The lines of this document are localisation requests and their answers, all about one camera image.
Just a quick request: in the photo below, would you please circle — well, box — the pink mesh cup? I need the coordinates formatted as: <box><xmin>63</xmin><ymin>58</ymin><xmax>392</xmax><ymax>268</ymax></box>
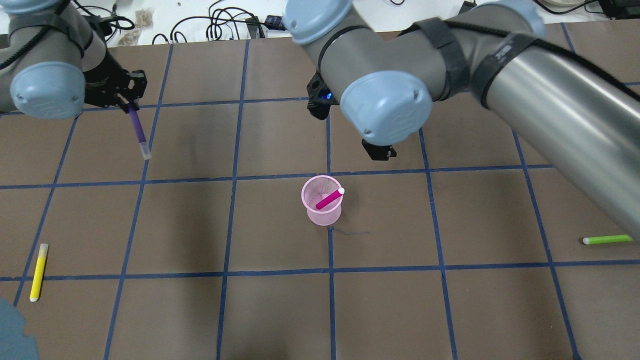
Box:
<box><xmin>301</xmin><ymin>175</ymin><xmax>346</xmax><ymax>227</ymax></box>

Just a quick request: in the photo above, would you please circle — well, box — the black cable bundle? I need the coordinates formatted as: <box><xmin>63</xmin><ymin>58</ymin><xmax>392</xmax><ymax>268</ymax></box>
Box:
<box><xmin>152</xmin><ymin>0</ymin><xmax>291</xmax><ymax>46</ymax></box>

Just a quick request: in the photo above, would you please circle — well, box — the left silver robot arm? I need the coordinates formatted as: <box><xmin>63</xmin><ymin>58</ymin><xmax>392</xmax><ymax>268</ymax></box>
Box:
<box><xmin>1</xmin><ymin>0</ymin><xmax>147</xmax><ymax>120</ymax></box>

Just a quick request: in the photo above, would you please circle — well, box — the green highlighter pen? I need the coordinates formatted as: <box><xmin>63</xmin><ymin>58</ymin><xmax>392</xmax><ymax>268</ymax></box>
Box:
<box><xmin>582</xmin><ymin>234</ymin><xmax>633</xmax><ymax>245</ymax></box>

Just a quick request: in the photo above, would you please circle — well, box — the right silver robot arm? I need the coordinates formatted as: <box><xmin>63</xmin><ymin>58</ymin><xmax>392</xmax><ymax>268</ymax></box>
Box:
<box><xmin>283</xmin><ymin>0</ymin><xmax>640</xmax><ymax>239</ymax></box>

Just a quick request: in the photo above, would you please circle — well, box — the pink highlighter pen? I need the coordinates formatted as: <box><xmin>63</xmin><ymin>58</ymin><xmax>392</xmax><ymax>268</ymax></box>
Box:
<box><xmin>315</xmin><ymin>187</ymin><xmax>345</xmax><ymax>211</ymax></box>

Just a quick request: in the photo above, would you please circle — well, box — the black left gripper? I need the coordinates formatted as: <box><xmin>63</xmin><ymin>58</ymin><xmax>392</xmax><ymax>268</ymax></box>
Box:
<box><xmin>83</xmin><ymin>50</ymin><xmax>148</xmax><ymax>113</ymax></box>

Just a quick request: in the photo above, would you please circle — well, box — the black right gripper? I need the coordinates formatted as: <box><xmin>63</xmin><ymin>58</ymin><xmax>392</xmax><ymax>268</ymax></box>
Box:
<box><xmin>306</xmin><ymin>71</ymin><xmax>398</xmax><ymax>162</ymax></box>

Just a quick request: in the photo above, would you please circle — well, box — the purple highlighter pen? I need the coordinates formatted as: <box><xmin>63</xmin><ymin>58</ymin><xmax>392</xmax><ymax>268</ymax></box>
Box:
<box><xmin>128</xmin><ymin>111</ymin><xmax>153</xmax><ymax>161</ymax></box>

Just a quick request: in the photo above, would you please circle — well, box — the yellow highlighter pen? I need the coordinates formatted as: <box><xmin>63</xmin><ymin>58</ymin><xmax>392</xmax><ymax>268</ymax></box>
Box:
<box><xmin>29</xmin><ymin>243</ymin><xmax>50</xmax><ymax>303</ymax></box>

